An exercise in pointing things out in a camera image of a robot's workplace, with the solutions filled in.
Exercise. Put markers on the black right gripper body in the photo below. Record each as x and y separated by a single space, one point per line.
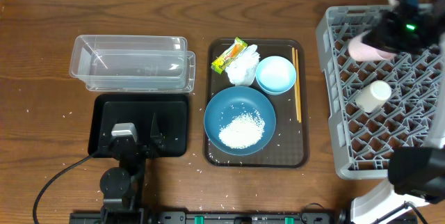
405 36

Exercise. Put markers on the crumpled white tissue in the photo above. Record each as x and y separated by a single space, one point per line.
241 72

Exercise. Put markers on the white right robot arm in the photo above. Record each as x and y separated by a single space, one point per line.
416 174

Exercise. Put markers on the large blue plate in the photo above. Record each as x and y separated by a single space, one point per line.
232 102

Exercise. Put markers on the wooden chopstick right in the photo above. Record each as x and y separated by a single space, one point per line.
298 95

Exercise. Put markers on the wooden chopstick left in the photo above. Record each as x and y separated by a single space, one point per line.
293 61

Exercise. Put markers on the light blue small bowl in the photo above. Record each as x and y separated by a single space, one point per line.
275 75

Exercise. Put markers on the black plastic tray bin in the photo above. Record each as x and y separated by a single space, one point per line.
172 115

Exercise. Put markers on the white cup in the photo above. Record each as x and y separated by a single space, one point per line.
373 96

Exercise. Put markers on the grey dishwasher rack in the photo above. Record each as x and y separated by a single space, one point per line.
362 142

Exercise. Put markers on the brown serving tray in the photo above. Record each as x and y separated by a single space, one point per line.
289 146

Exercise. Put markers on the clear plastic bin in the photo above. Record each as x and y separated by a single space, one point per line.
133 63

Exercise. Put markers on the white rice pile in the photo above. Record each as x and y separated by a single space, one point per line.
243 131

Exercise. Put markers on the pink cup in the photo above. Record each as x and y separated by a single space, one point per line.
361 52

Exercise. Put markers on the yellow snack wrapper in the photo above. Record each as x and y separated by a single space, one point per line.
228 56

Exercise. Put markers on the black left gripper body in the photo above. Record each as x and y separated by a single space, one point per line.
153 154

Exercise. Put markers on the wooden chopstick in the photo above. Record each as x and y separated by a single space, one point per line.
293 61
298 95

